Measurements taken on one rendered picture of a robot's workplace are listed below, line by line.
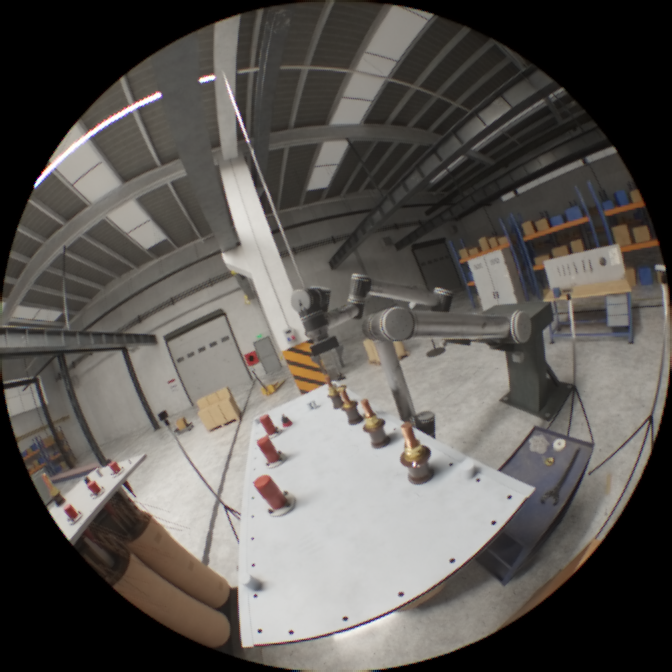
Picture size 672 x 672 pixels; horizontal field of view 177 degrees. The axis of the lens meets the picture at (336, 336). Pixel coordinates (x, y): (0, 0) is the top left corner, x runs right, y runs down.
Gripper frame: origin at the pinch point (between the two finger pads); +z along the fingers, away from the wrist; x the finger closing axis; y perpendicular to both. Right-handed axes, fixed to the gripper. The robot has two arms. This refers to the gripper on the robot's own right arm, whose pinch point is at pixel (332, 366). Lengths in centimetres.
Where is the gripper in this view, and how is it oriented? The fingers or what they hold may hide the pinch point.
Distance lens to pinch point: 103.4
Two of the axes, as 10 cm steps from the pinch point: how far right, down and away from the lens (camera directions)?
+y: -1.6, -0.4, 9.9
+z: 3.7, 9.2, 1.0
